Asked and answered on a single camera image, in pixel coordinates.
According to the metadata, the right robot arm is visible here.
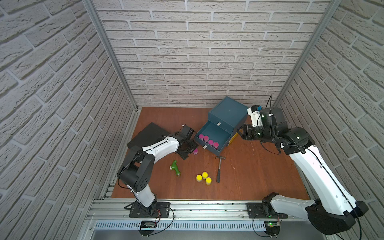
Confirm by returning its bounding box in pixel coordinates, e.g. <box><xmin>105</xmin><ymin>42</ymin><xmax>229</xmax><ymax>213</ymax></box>
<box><xmin>237</xmin><ymin>105</ymin><xmax>369</xmax><ymax>235</ymax></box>

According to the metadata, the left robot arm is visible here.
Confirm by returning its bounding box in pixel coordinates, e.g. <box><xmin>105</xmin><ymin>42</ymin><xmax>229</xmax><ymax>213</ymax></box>
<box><xmin>117</xmin><ymin>123</ymin><xmax>199</xmax><ymax>210</ymax></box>

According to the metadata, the teal drawer cabinet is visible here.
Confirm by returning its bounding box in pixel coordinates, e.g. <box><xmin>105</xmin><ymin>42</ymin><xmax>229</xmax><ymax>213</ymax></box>
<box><xmin>207</xmin><ymin>95</ymin><xmax>250</xmax><ymax>147</ymax></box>

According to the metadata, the green toy drill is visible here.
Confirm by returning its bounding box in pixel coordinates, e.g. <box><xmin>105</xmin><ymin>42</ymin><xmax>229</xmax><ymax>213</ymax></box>
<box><xmin>170</xmin><ymin>160</ymin><xmax>181</xmax><ymax>177</ymax></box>

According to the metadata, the black tool case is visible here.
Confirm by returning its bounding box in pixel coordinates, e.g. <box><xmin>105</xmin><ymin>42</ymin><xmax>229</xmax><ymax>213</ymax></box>
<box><xmin>127</xmin><ymin>123</ymin><xmax>170</xmax><ymax>149</ymax></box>

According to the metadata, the steel claw hammer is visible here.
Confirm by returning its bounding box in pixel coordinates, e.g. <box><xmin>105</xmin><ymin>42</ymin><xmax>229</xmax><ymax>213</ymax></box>
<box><xmin>216</xmin><ymin>156</ymin><xmax>226</xmax><ymax>183</ymax></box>

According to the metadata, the left controller box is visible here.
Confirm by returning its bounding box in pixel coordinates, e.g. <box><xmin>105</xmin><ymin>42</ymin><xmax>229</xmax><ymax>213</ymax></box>
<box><xmin>139</xmin><ymin>221</ymin><xmax>157</xmax><ymax>237</ymax></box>

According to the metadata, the controller box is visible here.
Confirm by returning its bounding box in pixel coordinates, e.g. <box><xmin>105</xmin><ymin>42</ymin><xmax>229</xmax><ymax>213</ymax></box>
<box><xmin>264</xmin><ymin>222</ymin><xmax>281</xmax><ymax>238</ymax></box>
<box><xmin>139</xmin><ymin>221</ymin><xmax>157</xmax><ymax>237</ymax></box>

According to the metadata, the right controller box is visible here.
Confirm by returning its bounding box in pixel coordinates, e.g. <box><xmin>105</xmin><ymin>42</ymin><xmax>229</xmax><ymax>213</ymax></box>
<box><xmin>264</xmin><ymin>222</ymin><xmax>281</xmax><ymax>238</ymax></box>

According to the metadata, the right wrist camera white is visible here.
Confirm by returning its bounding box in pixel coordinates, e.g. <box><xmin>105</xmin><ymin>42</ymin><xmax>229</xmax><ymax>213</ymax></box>
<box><xmin>247</xmin><ymin>105</ymin><xmax>262</xmax><ymax>127</ymax></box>

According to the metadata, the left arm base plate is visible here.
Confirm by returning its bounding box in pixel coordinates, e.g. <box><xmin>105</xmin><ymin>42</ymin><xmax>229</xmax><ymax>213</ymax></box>
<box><xmin>124</xmin><ymin>201</ymin><xmax>170</xmax><ymax>218</ymax></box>

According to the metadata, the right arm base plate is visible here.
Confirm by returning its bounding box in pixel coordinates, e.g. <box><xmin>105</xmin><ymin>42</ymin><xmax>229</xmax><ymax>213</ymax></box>
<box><xmin>246</xmin><ymin>202</ymin><xmax>288</xmax><ymax>220</ymax></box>

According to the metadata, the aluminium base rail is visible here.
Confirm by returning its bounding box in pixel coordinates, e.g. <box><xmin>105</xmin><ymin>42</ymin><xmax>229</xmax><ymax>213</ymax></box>
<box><xmin>86</xmin><ymin>199</ymin><xmax>317</xmax><ymax>233</ymax></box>

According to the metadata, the right corner aluminium post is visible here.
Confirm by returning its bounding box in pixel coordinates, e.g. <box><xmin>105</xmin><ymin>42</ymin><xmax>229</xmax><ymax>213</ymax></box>
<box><xmin>273</xmin><ymin>0</ymin><xmax>342</xmax><ymax>107</ymax></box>

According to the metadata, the corner aluminium post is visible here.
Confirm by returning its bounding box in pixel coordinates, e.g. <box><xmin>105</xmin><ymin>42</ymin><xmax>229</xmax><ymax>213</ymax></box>
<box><xmin>83</xmin><ymin>0</ymin><xmax>139</xmax><ymax>112</ymax></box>
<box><xmin>273</xmin><ymin>0</ymin><xmax>342</xmax><ymax>107</ymax></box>

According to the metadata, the left corner aluminium post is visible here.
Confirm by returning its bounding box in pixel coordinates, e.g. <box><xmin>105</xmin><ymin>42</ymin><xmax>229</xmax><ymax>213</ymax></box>
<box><xmin>83</xmin><ymin>0</ymin><xmax>139</xmax><ymax>112</ymax></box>

